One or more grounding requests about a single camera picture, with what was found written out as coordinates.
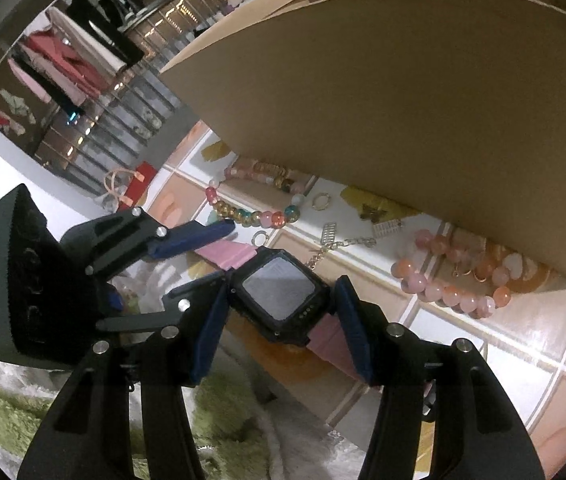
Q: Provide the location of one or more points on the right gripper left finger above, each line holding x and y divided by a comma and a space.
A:
86, 433

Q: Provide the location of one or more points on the clothes rack with garments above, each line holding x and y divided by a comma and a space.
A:
74, 52

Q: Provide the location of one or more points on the gold butterfly charm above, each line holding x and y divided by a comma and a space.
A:
373, 214

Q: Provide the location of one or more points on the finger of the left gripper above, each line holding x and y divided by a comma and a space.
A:
163, 304
183, 239

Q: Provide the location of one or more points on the ginkgo pattern tablecloth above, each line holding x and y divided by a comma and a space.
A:
524, 343

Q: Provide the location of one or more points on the fluffy white green rug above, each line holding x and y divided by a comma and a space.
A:
242, 429

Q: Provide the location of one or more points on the red gift bag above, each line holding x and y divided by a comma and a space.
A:
128, 186

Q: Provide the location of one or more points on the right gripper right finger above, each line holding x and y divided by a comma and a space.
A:
478, 433

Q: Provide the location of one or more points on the metal balcony railing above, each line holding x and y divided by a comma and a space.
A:
116, 128

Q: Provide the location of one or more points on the pink strap digital watch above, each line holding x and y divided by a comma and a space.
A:
290, 304

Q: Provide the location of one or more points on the brown cardboard box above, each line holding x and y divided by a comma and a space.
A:
453, 107

